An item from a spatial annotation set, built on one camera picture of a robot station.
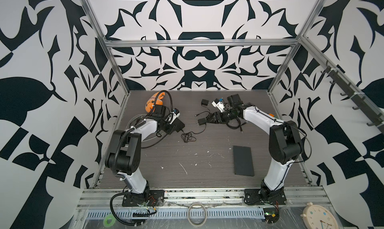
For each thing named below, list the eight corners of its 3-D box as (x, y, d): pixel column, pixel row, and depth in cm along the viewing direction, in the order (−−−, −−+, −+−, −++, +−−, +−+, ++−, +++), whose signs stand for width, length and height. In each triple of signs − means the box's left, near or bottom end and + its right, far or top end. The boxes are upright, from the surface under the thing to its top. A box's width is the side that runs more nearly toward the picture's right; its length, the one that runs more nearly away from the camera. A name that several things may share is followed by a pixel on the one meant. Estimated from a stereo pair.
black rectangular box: (234, 174, 84) (235, 173, 82) (232, 146, 94) (233, 145, 92) (253, 176, 83) (254, 175, 81) (249, 148, 93) (250, 147, 91)
